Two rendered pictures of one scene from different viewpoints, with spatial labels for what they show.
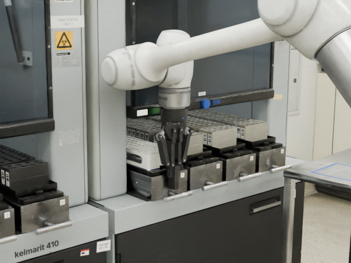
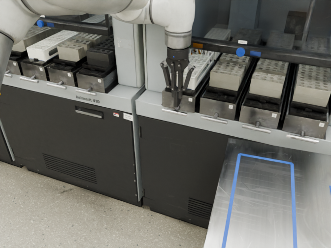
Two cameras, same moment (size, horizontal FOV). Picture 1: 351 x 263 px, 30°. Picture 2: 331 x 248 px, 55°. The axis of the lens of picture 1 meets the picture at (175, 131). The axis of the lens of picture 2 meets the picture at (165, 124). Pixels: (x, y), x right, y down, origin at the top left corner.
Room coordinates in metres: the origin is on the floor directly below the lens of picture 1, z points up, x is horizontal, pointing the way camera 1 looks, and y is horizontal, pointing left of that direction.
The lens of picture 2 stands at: (1.30, -0.91, 1.39)
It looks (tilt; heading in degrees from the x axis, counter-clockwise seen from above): 34 degrees down; 64
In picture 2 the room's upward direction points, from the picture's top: straight up
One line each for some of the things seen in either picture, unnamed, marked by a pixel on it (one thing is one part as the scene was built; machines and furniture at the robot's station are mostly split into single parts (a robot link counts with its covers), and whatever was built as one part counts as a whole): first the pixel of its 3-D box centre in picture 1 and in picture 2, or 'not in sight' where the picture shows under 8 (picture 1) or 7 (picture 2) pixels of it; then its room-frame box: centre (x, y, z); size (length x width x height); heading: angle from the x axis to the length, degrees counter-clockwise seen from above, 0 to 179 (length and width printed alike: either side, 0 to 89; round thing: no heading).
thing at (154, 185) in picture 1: (105, 160); (202, 67); (2.06, 0.23, 0.78); 0.73 x 0.14 x 0.09; 41
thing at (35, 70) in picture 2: not in sight; (75, 46); (1.59, 0.76, 0.78); 0.73 x 0.14 x 0.09; 41
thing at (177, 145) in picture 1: (177, 145); (180, 76); (1.81, -0.01, 0.89); 0.04 x 0.01 x 0.11; 41
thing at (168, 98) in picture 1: (174, 97); (178, 37); (1.80, 0.00, 1.03); 0.09 x 0.09 x 0.06
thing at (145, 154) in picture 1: (130, 152); (193, 68); (1.95, 0.14, 0.83); 0.30 x 0.10 x 0.06; 41
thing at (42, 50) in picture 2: not in sight; (56, 45); (1.49, 0.67, 0.83); 0.30 x 0.10 x 0.06; 41
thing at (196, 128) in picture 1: (203, 133); (269, 77); (2.15, -0.09, 0.85); 0.12 x 0.02 x 0.06; 131
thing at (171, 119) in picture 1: (174, 122); (177, 58); (1.80, 0.00, 0.96); 0.08 x 0.07 x 0.09; 131
